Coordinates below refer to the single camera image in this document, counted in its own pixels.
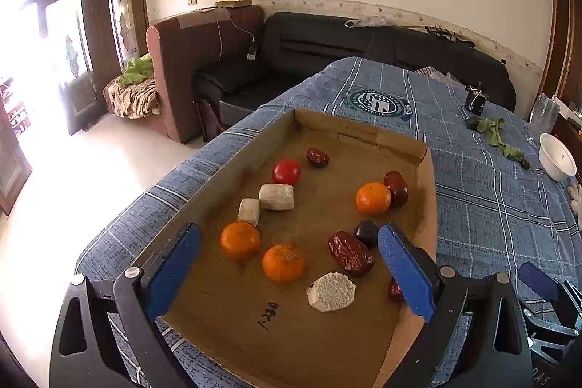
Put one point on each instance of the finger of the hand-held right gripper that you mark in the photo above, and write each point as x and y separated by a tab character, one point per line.
539	279

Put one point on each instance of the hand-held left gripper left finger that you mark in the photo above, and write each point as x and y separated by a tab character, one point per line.
175	270

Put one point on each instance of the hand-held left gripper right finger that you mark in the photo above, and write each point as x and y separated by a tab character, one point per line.
409	274

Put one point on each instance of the cardboard box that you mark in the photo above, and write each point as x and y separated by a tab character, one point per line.
227	301

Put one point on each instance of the orange mandarin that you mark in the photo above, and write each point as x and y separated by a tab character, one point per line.
283	263
240	240
373	198

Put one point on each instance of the red tomato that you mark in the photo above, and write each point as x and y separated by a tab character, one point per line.
286	171

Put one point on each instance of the dark purple jujube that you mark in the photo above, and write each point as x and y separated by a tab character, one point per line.
367	232

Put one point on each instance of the wrinkled red jujube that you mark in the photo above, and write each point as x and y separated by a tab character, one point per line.
350	254

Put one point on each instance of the round white yam piece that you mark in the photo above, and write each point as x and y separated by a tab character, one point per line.
331	291

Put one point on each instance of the large smooth red jujube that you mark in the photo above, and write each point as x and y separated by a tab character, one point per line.
399	188

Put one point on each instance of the small white yam piece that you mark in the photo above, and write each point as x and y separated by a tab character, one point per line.
249	210

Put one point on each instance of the white bowl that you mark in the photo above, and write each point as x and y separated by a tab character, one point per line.
557	160

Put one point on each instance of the small dark red jujube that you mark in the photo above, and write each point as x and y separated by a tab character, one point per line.
317	157

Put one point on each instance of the green leaves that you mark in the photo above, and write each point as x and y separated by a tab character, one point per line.
493	133

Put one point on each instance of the dark bag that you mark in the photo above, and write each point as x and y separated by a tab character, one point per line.
209	120

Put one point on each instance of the clear plastic jar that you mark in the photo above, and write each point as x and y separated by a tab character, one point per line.
543	115

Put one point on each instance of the patterned beige throw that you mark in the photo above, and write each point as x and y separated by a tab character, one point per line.
132	97

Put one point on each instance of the black clip device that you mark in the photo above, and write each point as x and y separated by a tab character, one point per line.
476	102

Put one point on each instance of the wooden shelf cabinet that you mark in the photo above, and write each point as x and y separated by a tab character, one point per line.
13	160

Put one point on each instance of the brown armchair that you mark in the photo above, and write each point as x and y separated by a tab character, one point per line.
182	74

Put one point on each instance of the green cloth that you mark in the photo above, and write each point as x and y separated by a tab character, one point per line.
136	70

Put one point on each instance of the dark tangled item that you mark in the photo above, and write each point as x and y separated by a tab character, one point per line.
448	35

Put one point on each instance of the wooden glass door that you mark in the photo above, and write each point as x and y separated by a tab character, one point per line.
97	29

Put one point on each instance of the black leather sofa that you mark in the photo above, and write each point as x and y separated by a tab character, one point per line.
318	38

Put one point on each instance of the clear plastic bag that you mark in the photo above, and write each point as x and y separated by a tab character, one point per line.
363	22

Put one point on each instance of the yellow flat book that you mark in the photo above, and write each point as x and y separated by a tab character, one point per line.
233	3

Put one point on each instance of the wooden door frame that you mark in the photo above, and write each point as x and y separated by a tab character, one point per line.
561	29

